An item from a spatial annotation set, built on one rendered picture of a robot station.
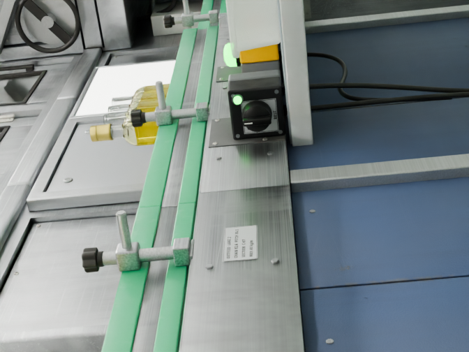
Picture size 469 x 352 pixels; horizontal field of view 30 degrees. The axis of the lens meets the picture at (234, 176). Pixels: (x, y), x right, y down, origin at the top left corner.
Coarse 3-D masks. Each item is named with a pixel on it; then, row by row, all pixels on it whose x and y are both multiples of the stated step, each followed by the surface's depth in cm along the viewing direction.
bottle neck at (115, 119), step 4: (124, 112) 188; (104, 116) 188; (108, 116) 188; (112, 116) 188; (116, 116) 188; (120, 116) 187; (124, 116) 187; (104, 120) 188; (108, 120) 188; (112, 120) 187; (116, 120) 187; (120, 120) 187; (112, 124) 188; (116, 124) 188
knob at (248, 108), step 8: (248, 104) 128; (256, 104) 128; (264, 104) 128; (248, 112) 127; (256, 112) 127; (264, 112) 127; (248, 120) 127; (256, 120) 127; (264, 120) 127; (248, 128) 128; (256, 128) 128; (264, 128) 128
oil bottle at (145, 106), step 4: (136, 104) 188; (140, 104) 188; (144, 104) 187; (148, 104) 187; (152, 104) 187; (156, 104) 187; (128, 108) 188; (132, 108) 186; (136, 108) 186; (140, 108) 185; (144, 108) 185; (148, 108) 185; (152, 108) 185; (128, 112) 186
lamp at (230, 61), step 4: (228, 44) 158; (224, 48) 158; (228, 48) 157; (224, 52) 158; (228, 52) 157; (224, 56) 158; (228, 56) 157; (228, 60) 158; (232, 60) 158; (236, 60) 157; (228, 64) 158; (232, 64) 158; (236, 64) 158; (240, 64) 158
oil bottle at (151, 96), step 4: (156, 92) 194; (164, 92) 194; (136, 96) 194; (140, 96) 193; (144, 96) 193; (148, 96) 193; (152, 96) 192; (156, 96) 192; (132, 100) 193; (136, 100) 192; (140, 100) 191; (144, 100) 191; (148, 100) 191; (152, 100) 190; (156, 100) 190; (132, 104) 191
